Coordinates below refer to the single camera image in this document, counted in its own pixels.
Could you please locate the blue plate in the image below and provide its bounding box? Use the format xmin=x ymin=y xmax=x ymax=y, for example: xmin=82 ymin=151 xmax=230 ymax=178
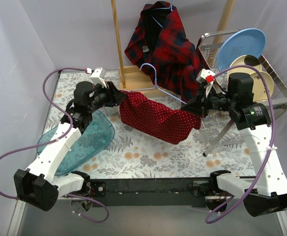
xmin=216 ymin=28 xmax=266 ymax=71

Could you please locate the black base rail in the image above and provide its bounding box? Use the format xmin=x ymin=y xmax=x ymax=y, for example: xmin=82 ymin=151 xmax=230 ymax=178
xmin=69 ymin=177 xmax=237 ymax=208

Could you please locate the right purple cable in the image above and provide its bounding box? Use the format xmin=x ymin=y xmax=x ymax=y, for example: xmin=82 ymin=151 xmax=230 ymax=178
xmin=205 ymin=65 xmax=279 ymax=224

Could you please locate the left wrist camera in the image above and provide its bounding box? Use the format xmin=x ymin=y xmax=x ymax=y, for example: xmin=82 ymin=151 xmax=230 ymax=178
xmin=86 ymin=67 xmax=107 ymax=88

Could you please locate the red polka dot cloth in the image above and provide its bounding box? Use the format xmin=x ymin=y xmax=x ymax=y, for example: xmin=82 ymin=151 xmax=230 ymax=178
xmin=119 ymin=91 xmax=201 ymax=145

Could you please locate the cream plate black spot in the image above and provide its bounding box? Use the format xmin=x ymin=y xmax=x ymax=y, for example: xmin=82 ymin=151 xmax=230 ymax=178
xmin=228 ymin=55 xmax=262 ymax=75

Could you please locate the red plaid skirt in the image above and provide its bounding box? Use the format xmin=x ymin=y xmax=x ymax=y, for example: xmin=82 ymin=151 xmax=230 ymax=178
xmin=124 ymin=1 xmax=203 ymax=102

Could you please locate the blue wire hanger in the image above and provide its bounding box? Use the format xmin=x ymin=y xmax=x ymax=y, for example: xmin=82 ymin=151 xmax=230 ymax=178
xmin=119 ymin=63 xmax=185 ymax=104
xmin=150 ymin=1 xmax=173 ymax=28

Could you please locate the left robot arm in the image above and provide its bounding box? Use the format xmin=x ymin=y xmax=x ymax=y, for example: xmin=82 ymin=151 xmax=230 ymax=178
xmin=14 ymin=81 xmax=126 ymax=211

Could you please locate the teal plastic tray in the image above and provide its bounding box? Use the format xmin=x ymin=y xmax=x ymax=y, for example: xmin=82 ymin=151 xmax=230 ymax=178
xmin=37 ymin=109 xmax=115 ymax=177

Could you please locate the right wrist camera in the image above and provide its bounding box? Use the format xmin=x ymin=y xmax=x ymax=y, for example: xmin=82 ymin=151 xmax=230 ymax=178
xmin=196 ymin=69 xmax=215 ymax=98

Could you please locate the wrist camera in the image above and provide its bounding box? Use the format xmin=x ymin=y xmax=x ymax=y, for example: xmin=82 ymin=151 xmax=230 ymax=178
xmin=86 ymin=67 xmax=107 ymax=88
xmin=196 ymin=69 xmax=215 ymax=98

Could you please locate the cream plate with flower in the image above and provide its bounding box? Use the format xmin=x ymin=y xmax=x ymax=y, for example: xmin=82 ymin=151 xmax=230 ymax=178
xmin=253 ymin=71 xmax=274 ymax=103

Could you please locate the wooden hanger stand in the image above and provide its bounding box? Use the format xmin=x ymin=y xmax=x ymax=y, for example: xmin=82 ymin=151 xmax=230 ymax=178
xmin=111 ymin=0 xmax=236 ymax=97

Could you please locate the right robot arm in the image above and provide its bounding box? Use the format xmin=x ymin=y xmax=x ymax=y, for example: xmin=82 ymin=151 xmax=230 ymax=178
xmin=181 ymin=69 xmax=287 ymax=217

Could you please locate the metal dish rack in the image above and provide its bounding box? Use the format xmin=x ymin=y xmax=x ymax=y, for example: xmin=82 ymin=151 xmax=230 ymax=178
xmin=197 ymin=29 xmax=287 ymax=157

